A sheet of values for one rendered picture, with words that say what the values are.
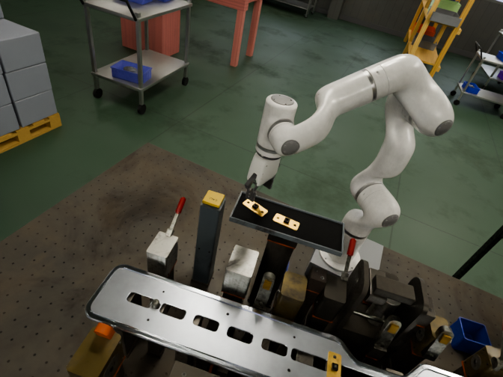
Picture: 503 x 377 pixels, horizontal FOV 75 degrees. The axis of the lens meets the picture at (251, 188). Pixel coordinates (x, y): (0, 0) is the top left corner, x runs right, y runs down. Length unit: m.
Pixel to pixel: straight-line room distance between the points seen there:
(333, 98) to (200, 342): 0.74
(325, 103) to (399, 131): 0.36
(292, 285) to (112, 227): 0.92
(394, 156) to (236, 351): 0.76
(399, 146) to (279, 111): 0.46
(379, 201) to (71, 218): 1.32
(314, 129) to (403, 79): 0.28
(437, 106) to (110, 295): 1.05
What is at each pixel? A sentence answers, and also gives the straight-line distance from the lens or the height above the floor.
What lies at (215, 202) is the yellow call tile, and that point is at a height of 1.16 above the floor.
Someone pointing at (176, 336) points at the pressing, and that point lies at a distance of 1.00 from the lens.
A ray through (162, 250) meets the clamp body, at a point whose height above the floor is 1.06.
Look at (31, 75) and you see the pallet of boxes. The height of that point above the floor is 0.54.
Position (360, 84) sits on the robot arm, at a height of 1.62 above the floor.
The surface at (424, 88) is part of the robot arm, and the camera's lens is 1.02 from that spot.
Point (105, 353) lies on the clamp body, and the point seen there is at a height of 1.06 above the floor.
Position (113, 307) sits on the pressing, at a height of 1.00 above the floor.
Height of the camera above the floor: 1.91
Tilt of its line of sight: 40 degrees down
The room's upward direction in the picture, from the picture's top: 13 degrees clockwise
